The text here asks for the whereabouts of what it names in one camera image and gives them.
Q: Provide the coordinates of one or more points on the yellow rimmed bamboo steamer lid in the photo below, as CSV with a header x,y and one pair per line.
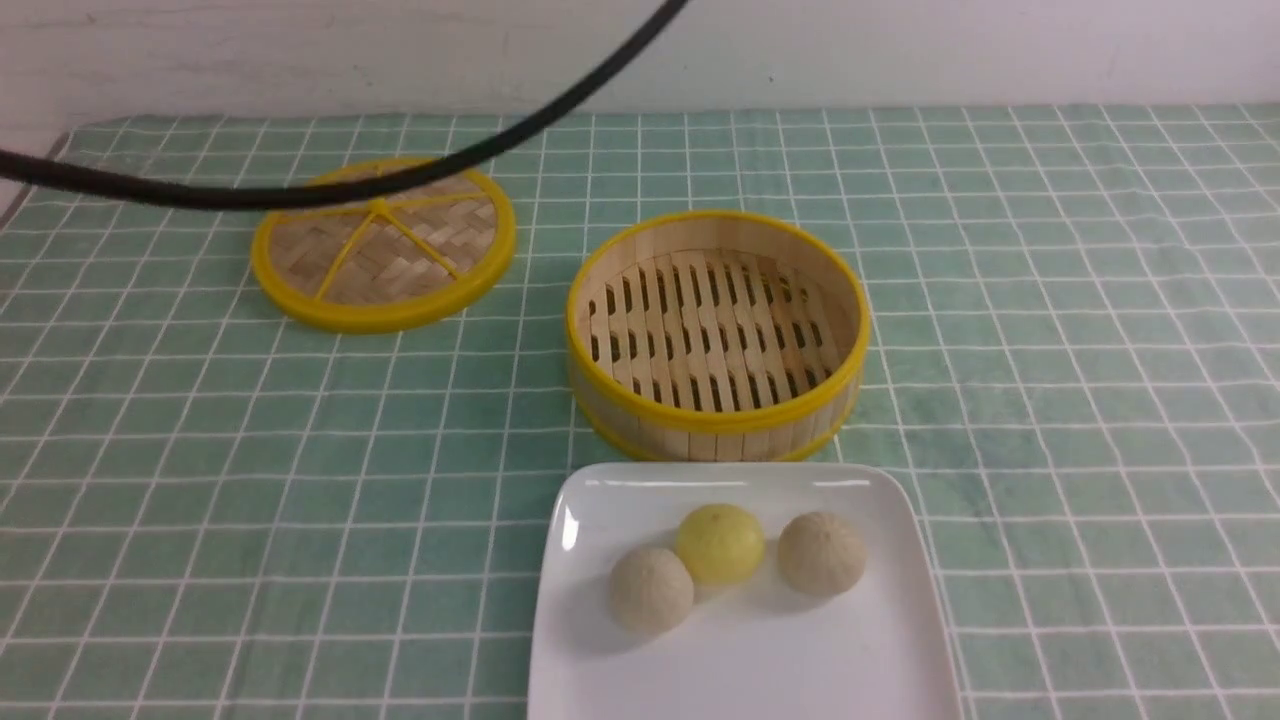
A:
x,y
391,264

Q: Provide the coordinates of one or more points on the yellow rimmed bamboo steamer basket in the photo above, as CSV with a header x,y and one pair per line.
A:
x,y
716,336

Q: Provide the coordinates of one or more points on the beige steamed bun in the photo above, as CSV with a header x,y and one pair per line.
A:
x,y
821,555

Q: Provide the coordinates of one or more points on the green checkered tablecloth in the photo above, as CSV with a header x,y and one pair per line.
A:
x,y
211,512

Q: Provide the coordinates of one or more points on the white square plate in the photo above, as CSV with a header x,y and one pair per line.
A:
x,y
757,651

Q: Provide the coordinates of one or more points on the yellow steamed bun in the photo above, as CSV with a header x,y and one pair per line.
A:
x,y
720,544

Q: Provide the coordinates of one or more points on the white steamed bun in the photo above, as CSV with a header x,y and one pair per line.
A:
x,y
650,591

